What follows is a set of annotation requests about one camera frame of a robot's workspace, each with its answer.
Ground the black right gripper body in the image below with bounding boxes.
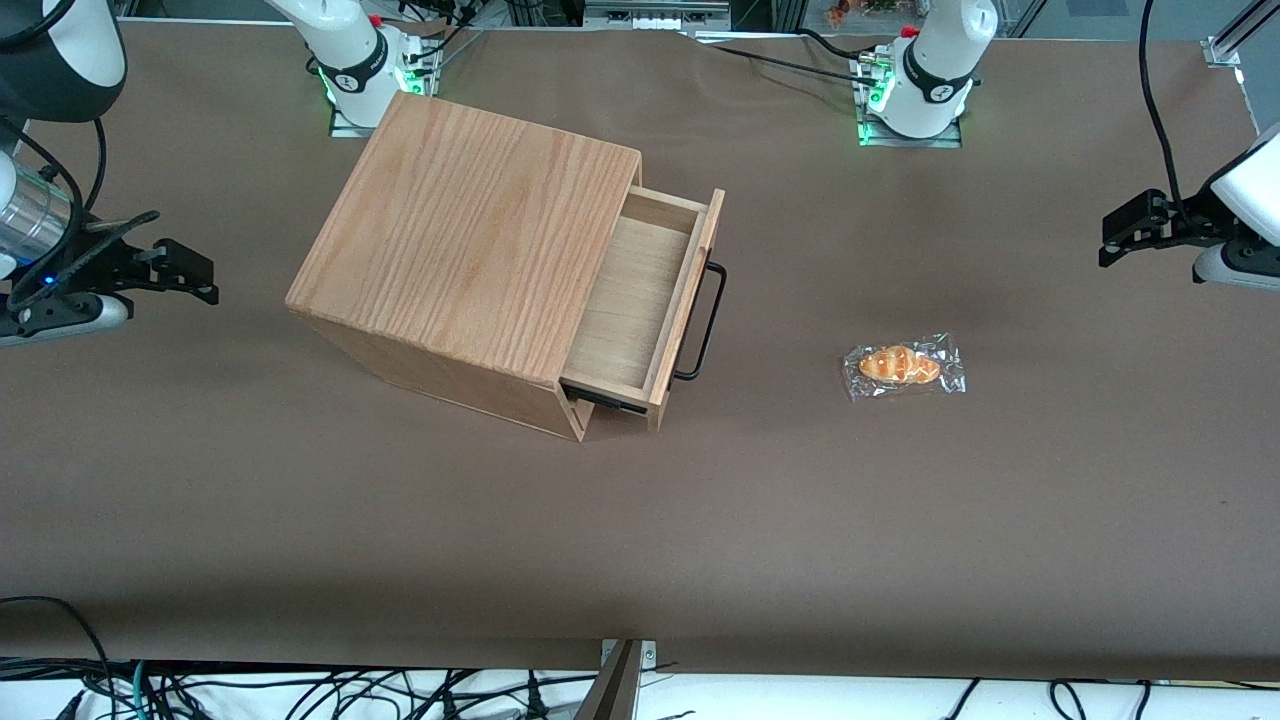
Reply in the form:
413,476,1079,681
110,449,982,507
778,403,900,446
15,220,138,306

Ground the black metal drawer handle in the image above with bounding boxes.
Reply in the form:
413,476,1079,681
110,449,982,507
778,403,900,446
672,260,729,383

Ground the light wooden drawer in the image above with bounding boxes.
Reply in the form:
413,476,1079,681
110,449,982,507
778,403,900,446
558,185,728,433

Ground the light wooden drawer cabinet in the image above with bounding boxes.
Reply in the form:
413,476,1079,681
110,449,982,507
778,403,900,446
285,90,643,443

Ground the plastic wrapped bread roll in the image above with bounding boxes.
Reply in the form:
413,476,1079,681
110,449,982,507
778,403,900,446
841,332,968,403

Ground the brown table cover sheet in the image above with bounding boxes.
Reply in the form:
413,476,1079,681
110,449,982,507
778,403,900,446
0,18,1280,683

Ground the grey background equipment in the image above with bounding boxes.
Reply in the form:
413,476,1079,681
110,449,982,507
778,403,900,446
583,0,733,31

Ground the dark angled pole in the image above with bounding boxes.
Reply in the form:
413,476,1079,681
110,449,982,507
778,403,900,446
575,640,642,720

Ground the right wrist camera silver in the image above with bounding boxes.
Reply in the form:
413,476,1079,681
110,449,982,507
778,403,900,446
0,293,133,348

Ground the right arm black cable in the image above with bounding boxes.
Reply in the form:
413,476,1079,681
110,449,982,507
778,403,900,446
0,115,109,301

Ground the aluminium profile rail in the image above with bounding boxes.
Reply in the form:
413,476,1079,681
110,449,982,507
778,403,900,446
1203,0,1280,69

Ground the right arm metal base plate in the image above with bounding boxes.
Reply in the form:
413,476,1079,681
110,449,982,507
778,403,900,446
328,30,443,138

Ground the black looped floor cable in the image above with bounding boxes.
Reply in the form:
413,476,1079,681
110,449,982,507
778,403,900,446
0,596,113,701

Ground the short black table cable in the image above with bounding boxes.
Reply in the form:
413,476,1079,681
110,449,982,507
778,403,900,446
797,27,877,61

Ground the long black table cable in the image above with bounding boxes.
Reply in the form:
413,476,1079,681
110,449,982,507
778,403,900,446
690,35,881,87

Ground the small metal bracket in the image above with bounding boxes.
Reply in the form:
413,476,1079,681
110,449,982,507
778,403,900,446
600,638,658,673

